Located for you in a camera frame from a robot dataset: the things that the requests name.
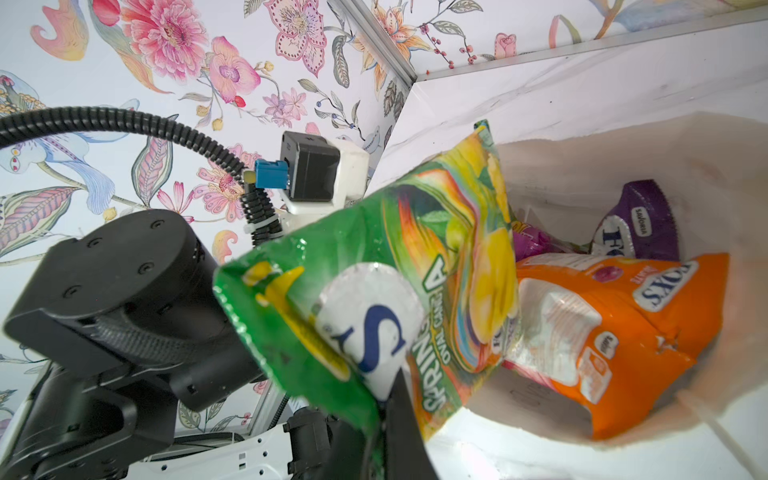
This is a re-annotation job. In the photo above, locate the magenta purple snack bag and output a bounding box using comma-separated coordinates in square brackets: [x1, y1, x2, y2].
[512, 221, 572, 261]

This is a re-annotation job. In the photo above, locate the green Fox's candy bag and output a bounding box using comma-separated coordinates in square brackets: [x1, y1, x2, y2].
[213, 121, 519, 479]

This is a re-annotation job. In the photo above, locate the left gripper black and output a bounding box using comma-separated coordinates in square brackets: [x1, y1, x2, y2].
[3, 210, 261, 411]

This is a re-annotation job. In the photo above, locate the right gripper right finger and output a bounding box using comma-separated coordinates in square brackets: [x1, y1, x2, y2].
[383, 371, 438, 480]

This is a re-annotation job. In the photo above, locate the purple white snack packet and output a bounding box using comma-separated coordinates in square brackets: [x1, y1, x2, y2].
[590, 180, 680, 261]

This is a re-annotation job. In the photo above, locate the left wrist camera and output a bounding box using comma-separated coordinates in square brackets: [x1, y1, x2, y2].
[241, 131, 370, 241]

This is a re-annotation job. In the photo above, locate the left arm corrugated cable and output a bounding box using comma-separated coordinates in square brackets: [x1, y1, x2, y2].
[0, 106, 283, 248]

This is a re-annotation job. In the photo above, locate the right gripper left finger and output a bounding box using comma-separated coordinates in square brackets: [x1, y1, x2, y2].
[317, 415, 372, 480]

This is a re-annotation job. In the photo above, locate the white paper bag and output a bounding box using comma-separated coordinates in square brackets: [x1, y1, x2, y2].
[427, 113, 767, 479]

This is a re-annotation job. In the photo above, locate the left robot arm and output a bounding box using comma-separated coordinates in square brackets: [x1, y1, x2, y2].
[1, 210, 265, 479]

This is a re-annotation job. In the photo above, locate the orange Fox's candy bag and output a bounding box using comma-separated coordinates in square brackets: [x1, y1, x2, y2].
[504, 253, 730, 440]

